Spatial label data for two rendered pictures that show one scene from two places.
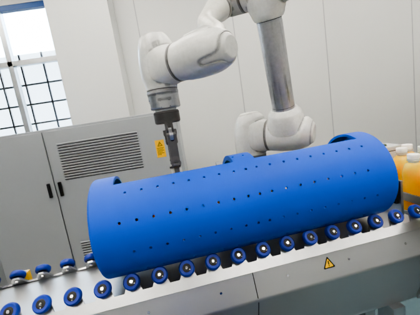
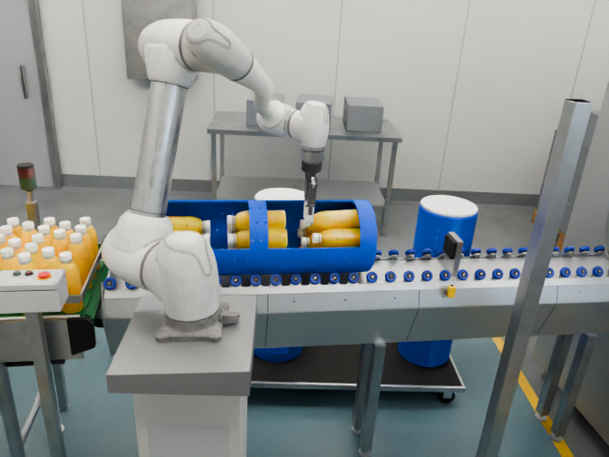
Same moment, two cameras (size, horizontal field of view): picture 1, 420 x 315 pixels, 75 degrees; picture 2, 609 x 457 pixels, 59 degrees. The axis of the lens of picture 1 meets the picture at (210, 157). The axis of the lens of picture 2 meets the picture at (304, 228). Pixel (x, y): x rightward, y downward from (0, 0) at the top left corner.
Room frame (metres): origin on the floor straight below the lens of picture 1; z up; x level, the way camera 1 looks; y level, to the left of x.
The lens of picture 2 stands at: (2.70, 0.08, 1.96)
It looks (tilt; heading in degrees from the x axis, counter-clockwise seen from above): 24 degrees down; 180
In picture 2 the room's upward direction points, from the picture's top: 3 degrees clockwise
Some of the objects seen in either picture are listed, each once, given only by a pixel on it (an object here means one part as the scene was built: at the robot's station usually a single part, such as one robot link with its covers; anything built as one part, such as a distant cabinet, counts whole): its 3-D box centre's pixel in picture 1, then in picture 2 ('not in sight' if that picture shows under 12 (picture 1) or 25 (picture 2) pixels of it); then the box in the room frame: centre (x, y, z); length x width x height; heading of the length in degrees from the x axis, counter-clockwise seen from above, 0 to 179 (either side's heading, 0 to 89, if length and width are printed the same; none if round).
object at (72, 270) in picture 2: not in sight; (69, 284); (1.11, -0.70, 1.00); 0.07 x 0.07 x 0.19
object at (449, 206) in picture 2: not in sight; (449, 205); (0.21, 0.81, 1.03); 0.28 x 0.28 x 0.01
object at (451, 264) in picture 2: not in sight; (450, 254); (0.71, 0.71, 1.00); 0.10 x 0.04 x 0.15; 9
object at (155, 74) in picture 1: (160, 60); (311, 122); (0.81, 0.10, 1.54); 0.13 x 0.11 x 0.16; 56
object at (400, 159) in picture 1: (402, 175); (52, 278); (1.08, -0.77, 1.00); 0.07 x 0.07 x 0.19
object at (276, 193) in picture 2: not in sight; (283, 198); (0.24, -0.01, 1.03); 0.28 x 0.28 x 0.01
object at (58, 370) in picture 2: not in sight; (49, 314); (0.63, -1.05, 0.55); 0.04 x 0.04 x 1.10; 9
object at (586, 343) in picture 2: not in sight; (572, 388); (0.66, 1.41, 0.31); 0.06 x 0.06 x 0.63; 9
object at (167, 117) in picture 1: (168, 125); (311, 172); (0.82, 0.11, 1.35); 0.08 x 0.07 x 0.09; 10
